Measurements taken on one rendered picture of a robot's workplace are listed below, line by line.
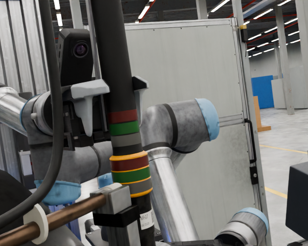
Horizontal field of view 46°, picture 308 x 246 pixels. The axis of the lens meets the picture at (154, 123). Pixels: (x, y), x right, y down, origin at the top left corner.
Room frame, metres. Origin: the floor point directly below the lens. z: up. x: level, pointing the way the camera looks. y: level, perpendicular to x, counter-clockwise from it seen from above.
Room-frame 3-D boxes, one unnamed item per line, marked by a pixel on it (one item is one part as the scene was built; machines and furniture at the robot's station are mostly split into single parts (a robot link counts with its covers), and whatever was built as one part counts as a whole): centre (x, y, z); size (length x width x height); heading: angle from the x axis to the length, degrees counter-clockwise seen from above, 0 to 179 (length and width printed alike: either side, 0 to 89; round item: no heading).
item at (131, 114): (0.41, 0.03, 1.47); 0.03 x 0.03 x 0.01
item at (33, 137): (0.64, 0.19, 1.48); 0.11 x 0.08 x 0.09; 32
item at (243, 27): (2.61, -0.69, 1.82); 0.09 x 0.04 x 0.23; 112
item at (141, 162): (0.41, 0.03, 1.41); 0.04 x 0.04 x 0.01
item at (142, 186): (0.41, 0.03, 1.39); 0.04 x 0.04 x 0.01
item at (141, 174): (0.41, 0.03, 1.40); 0.04 x 0.04 x 0.01
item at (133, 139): (0.41, 0.03, 1.44); 0.03 x 0.03 x 0.01
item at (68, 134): (0.51, 0.10, 1.47); 0.12 x 0.08 x 0.09; 32
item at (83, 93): (0.40, 0.07, 1.48); 0.09 x 0.03 x 0.06; 22
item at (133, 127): (0.41, 0.03, 1.45); 0.03 x 0.03 x 0.01
